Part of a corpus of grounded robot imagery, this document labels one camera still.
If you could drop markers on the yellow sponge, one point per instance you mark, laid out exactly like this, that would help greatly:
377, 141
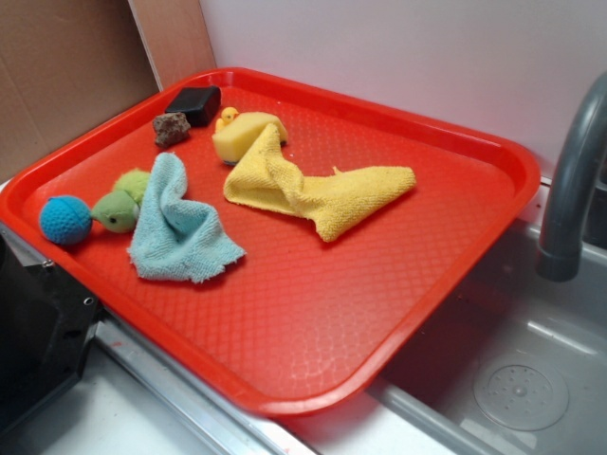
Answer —
233, 141

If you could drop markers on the yellow microfiber cloth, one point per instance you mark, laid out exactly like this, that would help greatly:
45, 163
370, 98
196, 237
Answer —
264, 179

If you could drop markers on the red plastic tray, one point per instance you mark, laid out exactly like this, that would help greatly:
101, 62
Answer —
297, 325

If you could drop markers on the light blue towel cloth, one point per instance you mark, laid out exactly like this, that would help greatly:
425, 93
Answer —
177, 239

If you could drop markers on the small yellow rubber duck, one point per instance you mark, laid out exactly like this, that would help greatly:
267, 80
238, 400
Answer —
227, 116

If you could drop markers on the black rectangular block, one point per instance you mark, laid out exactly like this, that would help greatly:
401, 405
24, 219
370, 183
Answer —
198, 104

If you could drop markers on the brown rock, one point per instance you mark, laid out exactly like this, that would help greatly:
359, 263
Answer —
170, 128

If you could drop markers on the green plush toy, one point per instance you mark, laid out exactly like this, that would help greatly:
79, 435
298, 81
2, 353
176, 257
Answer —
118, 210

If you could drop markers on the blue textured ball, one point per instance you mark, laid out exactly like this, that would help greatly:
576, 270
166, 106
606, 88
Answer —
65, 220

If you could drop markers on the grey plastic sink basin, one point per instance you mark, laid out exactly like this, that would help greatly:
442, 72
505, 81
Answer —
509, 364

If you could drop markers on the grey faucet spout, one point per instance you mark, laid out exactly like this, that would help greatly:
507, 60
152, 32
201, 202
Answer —
575, 211

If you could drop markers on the brown cardboard panel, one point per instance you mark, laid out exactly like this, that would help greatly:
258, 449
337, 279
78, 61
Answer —
68, 66

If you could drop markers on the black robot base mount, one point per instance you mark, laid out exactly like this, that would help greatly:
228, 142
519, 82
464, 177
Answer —
48, 320

